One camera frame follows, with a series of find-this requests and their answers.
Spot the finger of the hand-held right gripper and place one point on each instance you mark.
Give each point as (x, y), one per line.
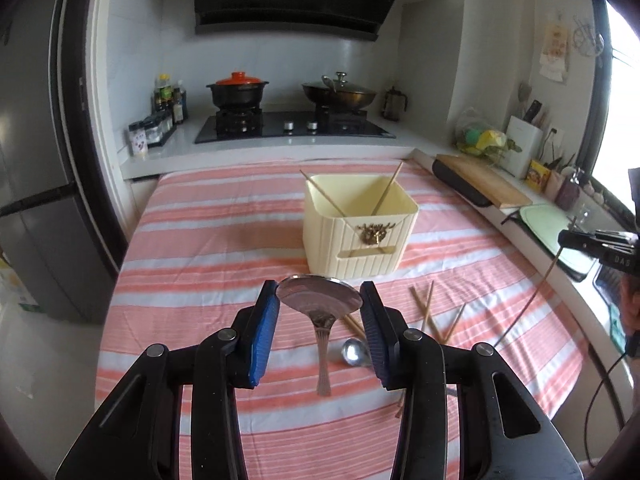
(577, 240)

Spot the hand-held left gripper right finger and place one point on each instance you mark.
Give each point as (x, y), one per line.
(372, 335)

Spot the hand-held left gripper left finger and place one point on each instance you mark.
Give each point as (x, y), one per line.
(265, 335)

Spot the wooden chopstick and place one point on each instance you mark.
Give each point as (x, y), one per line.
(320, 191)
(530, 300)
(425, 312)
(429, 305)
(455, 323)
(387, 186)
(355, 326)

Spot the small metal spoon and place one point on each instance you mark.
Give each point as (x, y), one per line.
(352, 351)

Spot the large metal spoon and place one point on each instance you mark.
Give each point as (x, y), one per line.
(320, 295)

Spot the cream plastic bin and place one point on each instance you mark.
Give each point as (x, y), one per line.
(360, 265)

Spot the person's right hand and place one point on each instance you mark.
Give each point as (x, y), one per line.
(631, 310)

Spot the light green cutting board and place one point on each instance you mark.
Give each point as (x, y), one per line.
(547, 232)

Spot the brown cup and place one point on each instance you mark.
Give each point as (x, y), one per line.
(568, 195)

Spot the yellow packet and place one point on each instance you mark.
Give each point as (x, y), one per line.
(537, 176)

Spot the white knife block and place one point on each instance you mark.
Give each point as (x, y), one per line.
(520, 147)

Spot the pink white striped cloth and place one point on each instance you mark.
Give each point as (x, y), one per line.
(210, 240)

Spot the wooden cutting board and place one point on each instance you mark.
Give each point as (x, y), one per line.
(460, 185)
(480, 177)

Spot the plastic bag with yellow contents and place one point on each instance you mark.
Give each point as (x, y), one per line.
(480, 140)

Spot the black gas cooktop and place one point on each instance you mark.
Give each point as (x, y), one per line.
(300, 127)

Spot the rack of spice jars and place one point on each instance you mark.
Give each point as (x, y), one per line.
(157, 130)

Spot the white labelled jar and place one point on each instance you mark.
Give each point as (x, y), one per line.
(138, 141)

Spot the wok with glass lid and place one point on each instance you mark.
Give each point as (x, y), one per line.
(340, 92)

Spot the black pot with orange lid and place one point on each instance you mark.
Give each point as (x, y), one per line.
(237, 91)

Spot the printed cardboard box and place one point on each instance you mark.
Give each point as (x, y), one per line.
(17, 285)

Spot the group of condiment bottles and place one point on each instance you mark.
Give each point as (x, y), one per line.
(170, 100)

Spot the grey refrigerator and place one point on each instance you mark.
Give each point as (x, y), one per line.
(45, 160)

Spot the black range hood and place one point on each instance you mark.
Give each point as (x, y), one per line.
(295, 5)

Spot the hanging wall calendar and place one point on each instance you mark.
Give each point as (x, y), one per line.
(555, 47)

